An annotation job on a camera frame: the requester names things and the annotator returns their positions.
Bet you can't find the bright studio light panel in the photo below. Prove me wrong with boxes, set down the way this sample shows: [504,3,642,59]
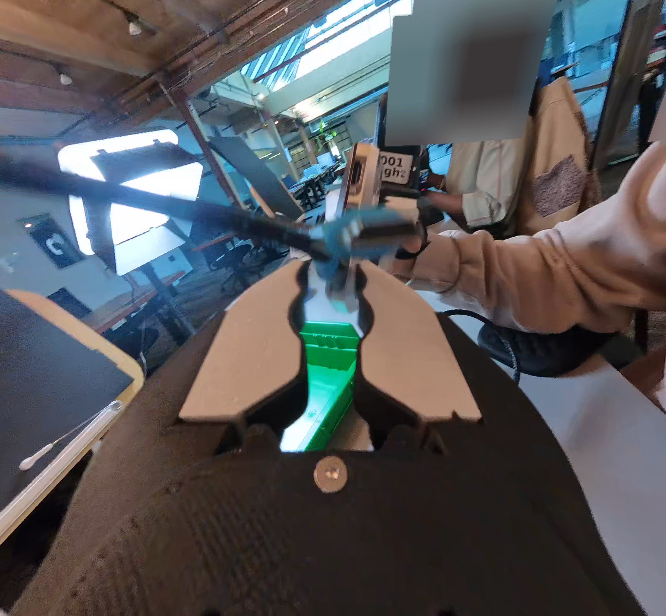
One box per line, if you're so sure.
[57,129,204,276]

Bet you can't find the black board with wooden frame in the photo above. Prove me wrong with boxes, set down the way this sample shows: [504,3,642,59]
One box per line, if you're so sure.
[0,288,145,518]
[208,136,305,221]

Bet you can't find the person's right forearm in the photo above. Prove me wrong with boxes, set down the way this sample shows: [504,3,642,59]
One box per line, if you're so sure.
[411,140,666,333]

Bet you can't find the green plastic bin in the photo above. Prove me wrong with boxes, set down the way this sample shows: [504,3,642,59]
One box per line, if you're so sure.
[299,320,360,451]

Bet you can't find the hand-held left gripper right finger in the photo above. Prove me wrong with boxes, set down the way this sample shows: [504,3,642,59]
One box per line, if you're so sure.
[355,260,482,437]

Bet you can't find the braided hdmi cable green plugs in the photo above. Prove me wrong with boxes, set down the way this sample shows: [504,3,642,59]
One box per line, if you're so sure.
[0,150,422,310]

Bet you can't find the white board stand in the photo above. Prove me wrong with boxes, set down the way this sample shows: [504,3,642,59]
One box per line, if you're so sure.
[0,400,123,533]

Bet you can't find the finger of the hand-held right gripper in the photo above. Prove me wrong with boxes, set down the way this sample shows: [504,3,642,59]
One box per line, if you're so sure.
[324,187,347,224]
[385,197,421,226]

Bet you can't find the black phone sign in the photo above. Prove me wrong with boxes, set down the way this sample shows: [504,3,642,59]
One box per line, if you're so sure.
[28,215,79,269]

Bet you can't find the black honeycomb seat cushion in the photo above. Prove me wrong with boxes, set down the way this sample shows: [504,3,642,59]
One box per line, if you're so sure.
[478,309,615,377]

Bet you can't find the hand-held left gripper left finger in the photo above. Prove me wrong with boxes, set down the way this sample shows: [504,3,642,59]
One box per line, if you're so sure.
[178,259,309,435]

